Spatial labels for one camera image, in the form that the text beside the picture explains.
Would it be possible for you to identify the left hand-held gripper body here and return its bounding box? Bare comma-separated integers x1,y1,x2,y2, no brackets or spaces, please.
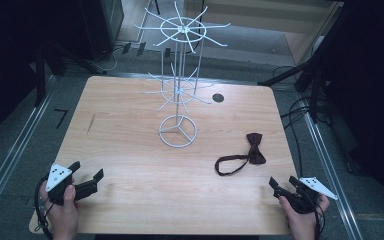
45,163,78,207

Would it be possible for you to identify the person's left hand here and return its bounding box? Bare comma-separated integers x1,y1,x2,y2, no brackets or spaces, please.
39,180,81,240

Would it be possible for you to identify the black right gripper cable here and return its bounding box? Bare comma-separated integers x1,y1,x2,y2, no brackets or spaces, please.
312,196,326,240

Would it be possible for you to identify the dark cabinet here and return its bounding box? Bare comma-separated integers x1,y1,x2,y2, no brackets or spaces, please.
78,0,125,63

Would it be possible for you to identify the person's right hand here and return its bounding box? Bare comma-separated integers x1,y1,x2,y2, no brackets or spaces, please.
278,194,331,240

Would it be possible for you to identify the white floor cable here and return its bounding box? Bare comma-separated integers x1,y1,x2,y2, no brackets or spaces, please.
99,44,128,74

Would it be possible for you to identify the white wire display rack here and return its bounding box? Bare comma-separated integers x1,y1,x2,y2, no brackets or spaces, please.
133,0,232,149

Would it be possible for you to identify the black metal stand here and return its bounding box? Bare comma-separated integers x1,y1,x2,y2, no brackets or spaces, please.
33,36,108,108
257,0,351,125

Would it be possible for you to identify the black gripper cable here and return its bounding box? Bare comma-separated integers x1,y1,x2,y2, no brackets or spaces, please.
33,175,55,240
312,196,326,240

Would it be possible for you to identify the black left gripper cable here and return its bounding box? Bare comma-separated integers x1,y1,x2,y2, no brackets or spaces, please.
33,175,55,240

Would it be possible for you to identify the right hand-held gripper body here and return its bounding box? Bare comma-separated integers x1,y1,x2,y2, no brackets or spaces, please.
287,177,339,215

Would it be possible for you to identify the dark maroon bow tie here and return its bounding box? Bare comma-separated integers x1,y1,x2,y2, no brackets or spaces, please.
214,132,267,177

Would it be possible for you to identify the black floor cable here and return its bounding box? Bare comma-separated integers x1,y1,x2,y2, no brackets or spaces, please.
279,95,318,178

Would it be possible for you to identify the metal floor rail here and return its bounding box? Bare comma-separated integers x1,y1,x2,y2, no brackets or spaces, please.
300,99,365,240
0,74,57,232

